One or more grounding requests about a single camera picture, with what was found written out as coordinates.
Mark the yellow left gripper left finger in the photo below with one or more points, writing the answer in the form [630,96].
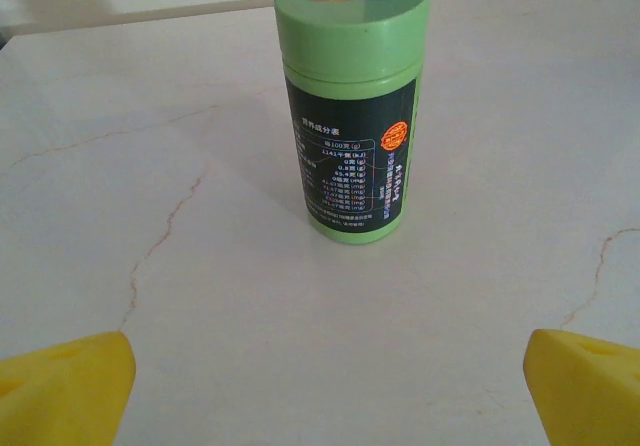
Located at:
[65,391]

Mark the green bottle with dark label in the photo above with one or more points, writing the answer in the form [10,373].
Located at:
[350,116]

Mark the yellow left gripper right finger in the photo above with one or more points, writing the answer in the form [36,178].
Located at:
[590,396]

